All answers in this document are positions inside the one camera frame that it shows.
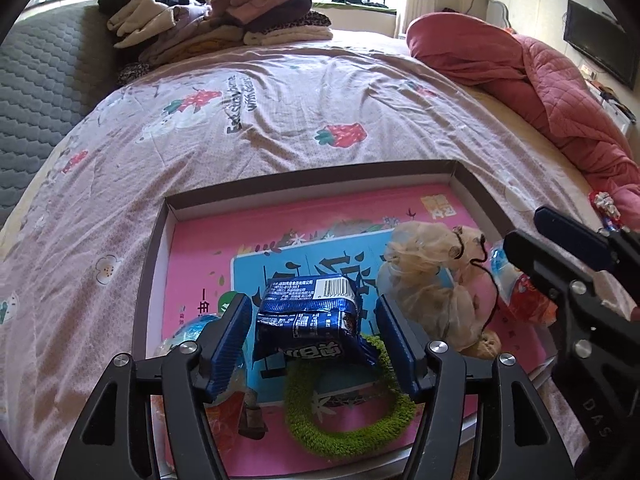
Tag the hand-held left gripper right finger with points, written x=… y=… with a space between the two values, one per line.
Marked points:
x=397 y=350

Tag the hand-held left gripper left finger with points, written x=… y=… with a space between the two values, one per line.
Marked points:
x=227 y=345

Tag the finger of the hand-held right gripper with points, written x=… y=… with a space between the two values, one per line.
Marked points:
x=540 y=265
x=575 y=235

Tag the blue snack packet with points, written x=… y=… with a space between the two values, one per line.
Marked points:
x=310 y=310

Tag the pink cardboard tray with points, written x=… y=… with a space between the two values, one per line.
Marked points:
x=160 y=240

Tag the blue candy packet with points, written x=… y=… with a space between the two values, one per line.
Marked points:
x=611 y=226

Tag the red white candy wrapper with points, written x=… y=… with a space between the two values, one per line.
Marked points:
x=604 y=205

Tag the beige bed sheet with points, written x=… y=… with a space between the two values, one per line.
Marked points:
x=530 y=155

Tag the cluttered white cabinet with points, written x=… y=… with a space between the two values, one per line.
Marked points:
x=607 y=95

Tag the pink quilt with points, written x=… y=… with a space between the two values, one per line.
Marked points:
x=540 y=90

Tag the black television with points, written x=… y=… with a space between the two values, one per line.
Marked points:
x=600 y=45

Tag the strawberry printed blanket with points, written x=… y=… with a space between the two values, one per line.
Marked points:
x=275 y=125

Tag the white chair back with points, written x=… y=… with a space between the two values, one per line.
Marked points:
x=492 y=7

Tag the pile of folded clothes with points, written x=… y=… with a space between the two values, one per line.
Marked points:
x=210 y=25

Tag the grey quilted headboard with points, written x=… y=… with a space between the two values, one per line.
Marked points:
x=40 y=85

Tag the green windowsill mat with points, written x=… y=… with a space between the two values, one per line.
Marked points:
x=330 y=6

